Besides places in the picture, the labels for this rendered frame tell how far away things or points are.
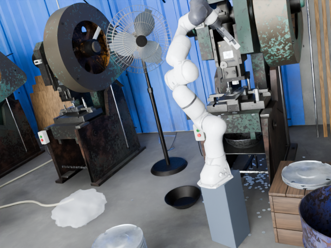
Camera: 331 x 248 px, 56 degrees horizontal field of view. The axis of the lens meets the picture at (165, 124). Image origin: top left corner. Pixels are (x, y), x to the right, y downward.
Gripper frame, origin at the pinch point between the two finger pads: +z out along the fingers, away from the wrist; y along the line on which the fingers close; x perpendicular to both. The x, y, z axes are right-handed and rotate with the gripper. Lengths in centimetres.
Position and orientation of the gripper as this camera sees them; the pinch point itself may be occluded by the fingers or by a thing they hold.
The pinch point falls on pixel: (234, 45)
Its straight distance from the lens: 207.9
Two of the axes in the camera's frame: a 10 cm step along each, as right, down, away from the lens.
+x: 7.1, -6.7, -2.1
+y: 1.1, 4.0, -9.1
